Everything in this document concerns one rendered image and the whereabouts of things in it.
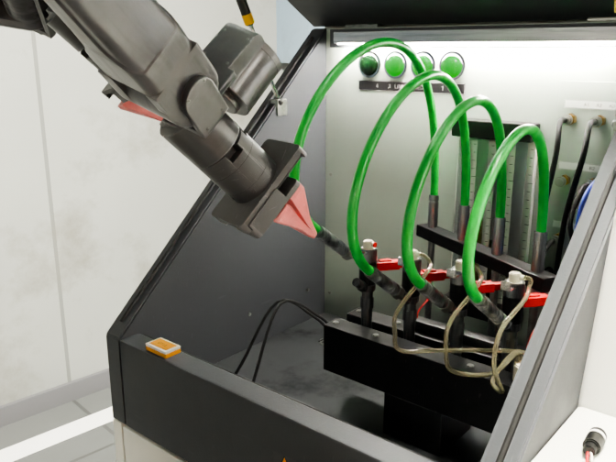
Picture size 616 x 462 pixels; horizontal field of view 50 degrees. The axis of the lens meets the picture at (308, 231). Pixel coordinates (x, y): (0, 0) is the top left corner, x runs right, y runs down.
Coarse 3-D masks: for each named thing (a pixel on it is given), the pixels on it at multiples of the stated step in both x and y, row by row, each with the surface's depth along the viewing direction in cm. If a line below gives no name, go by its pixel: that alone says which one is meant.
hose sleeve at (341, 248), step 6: (324, 228) 94; (318, 234) 93; (324, 234) 94; (330, 234) 95; (324, 240) 95; (330, 240) 95; (336, 240) 96; (330, 246) 96; (336, 246) 97; (342, 246) 97; (336, 252) 98; (342, 252) 98
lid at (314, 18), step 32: (288, 0) 133; (320, 0) 129; (352, 0) 125; (384, 0) 121; (416, 0) 117; (448, 0) 114; (480, 0) 110; (512, 0) 107; (544, 0) 105; (576, 0) 102; (608, 0) 99
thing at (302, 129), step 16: (368, 48) 95; (400, 48) 101; (336, 64) 91; (416, 64) 106; (320, 96) 88; (432, 96) 110; (304, 112) 88; (432, 112) 112; (304, 128) 87; (432, 128) 113; (432, 176) 116; (432, 192) 117
